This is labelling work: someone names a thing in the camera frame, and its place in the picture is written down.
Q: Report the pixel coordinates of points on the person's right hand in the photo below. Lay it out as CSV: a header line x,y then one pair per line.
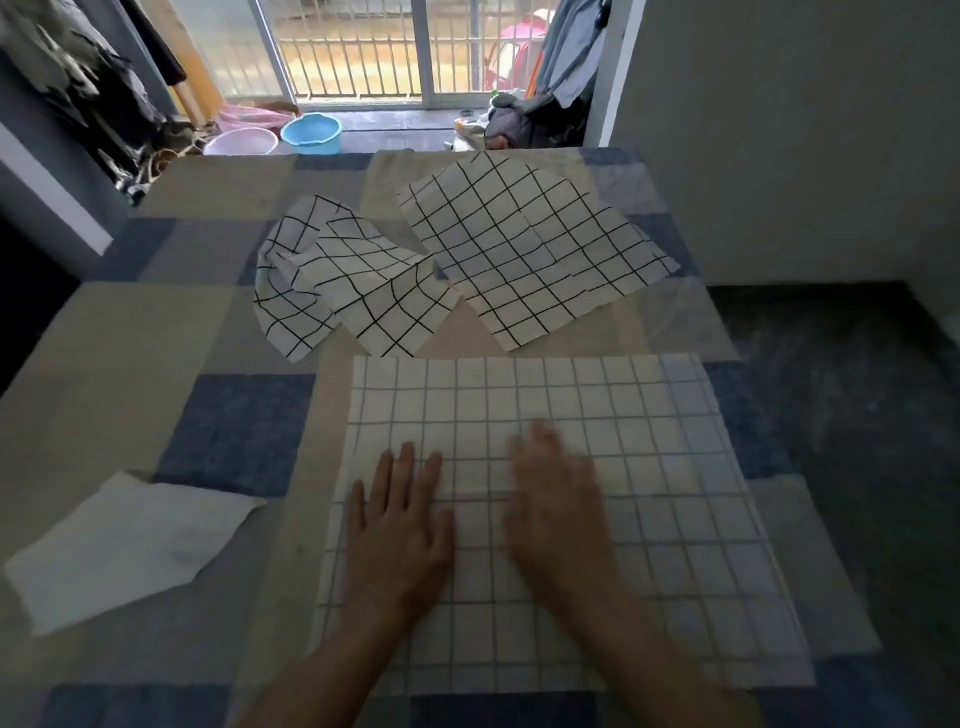
x,y
562,525

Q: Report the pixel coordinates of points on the person's left hand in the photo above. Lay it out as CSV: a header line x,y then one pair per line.
x,y
397,547

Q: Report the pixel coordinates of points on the white black-grid cloth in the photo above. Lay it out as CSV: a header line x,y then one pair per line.
x,y
660,487
525,247
360,292

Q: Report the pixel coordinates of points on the plain white cloth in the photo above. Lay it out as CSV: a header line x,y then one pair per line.
x,y
127,547

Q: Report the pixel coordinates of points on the person's right forearm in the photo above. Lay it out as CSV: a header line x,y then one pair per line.
x,y
660,675

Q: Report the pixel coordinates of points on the person's left forearm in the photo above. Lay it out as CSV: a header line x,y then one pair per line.
x,y
337,675

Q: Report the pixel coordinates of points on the blue beige patchwork tablecloth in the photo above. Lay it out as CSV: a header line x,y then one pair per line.
x,y
187,322

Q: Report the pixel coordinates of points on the dark clothes heap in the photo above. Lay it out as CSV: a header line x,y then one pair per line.
x,y
525,127

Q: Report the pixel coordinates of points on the blue plastic basin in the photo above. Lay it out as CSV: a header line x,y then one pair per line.
x,y
311,135

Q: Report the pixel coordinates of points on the pale pink plastic basin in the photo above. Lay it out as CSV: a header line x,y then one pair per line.
x,y
240,142

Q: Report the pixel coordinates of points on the bright pink plastic basin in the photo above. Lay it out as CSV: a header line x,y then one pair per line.
x,y
247,116

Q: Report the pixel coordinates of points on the pile of shoes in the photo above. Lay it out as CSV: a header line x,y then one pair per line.
x,y
161,154

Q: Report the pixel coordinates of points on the pink red vehicle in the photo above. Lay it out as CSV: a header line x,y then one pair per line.
x,y
517,49

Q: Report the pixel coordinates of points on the blue-grey hanging garment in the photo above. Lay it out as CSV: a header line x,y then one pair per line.
x,y
570,45

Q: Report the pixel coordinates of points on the metal security grille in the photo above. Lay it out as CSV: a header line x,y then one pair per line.
x,y
352,52

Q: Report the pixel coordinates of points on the glass sliding door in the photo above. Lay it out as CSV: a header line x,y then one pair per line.
x,y
421,45

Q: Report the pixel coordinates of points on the beige curtain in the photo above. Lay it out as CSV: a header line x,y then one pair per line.
x,y
187,67

